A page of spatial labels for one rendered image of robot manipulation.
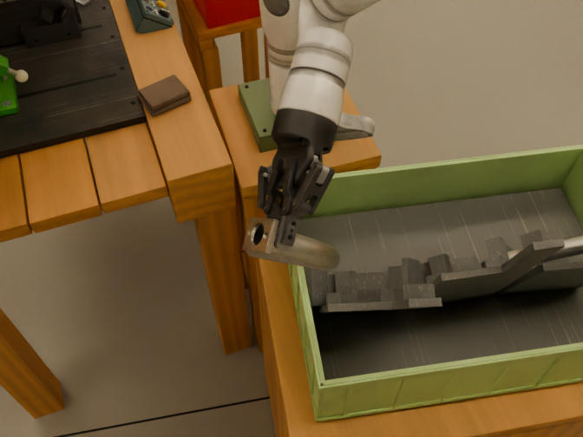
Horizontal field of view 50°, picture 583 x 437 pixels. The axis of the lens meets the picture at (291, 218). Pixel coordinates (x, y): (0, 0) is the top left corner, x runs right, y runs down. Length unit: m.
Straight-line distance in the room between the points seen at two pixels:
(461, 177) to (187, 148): 0.57
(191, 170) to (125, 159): 0.16
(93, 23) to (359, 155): 0.76
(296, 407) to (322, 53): 0.64
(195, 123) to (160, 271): 0.95
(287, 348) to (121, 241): 1.27
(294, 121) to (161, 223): 1.67
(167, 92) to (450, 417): 0.88
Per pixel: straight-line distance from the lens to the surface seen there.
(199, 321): 2.11
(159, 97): 1.41
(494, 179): 1.33
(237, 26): 1.80
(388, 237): 1.25
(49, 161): 1.41
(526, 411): 1.21
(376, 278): 1.10
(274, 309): 1.22
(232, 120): 1.45
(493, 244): 1.07
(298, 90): 0.73
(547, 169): 1.37
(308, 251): 0.74
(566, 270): 1.07
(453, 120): 2.74
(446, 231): 1.28
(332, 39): 0.75
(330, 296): 1.04
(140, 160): 1.36
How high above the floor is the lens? 1.86
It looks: 54 degrees down
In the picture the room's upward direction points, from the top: straight up
